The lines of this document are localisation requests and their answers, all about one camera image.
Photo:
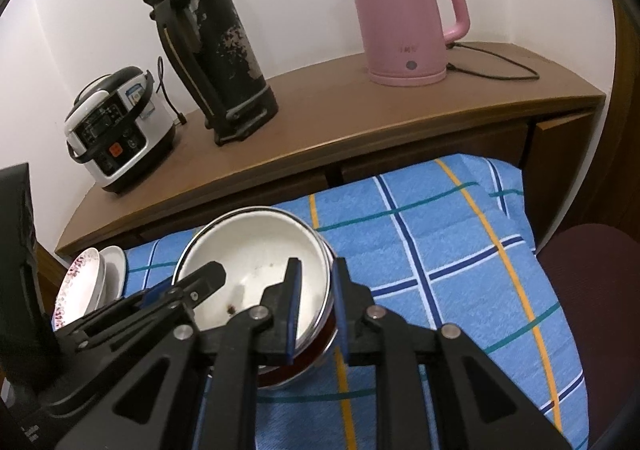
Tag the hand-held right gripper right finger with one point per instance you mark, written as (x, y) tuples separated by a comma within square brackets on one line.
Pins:
[(342, 310)]

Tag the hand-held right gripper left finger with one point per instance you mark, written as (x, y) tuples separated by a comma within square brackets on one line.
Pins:
[(294, 310)]

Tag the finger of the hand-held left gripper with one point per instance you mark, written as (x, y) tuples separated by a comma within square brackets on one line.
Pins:
[(200, 280)]

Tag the red bowl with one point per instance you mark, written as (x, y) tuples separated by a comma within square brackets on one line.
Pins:
[(322, 337)]

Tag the pink flower white plate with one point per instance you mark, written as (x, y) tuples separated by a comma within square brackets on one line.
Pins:
[(75, 280)]

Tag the white enamel bowl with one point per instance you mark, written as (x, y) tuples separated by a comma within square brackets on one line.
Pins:
[(250, 255)]

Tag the plain white plate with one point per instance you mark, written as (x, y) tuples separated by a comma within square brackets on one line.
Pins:
[(117, 265)]

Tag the blue checked blanket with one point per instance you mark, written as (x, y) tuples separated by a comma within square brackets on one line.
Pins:
[(450, 255)]

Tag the silver black rice cooker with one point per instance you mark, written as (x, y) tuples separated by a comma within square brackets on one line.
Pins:
[(120, 130)]

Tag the brown wooden cabinet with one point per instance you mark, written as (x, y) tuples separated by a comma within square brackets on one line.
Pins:
[(350, 120)]

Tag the black thermos flask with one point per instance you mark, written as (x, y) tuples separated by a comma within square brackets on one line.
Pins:
[(220, 45)]

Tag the dark maroon chair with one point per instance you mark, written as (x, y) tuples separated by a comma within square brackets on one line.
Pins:
[(600, 305)]

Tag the pink electric kettle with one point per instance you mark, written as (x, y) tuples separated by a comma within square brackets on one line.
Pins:
[(400, 15)]

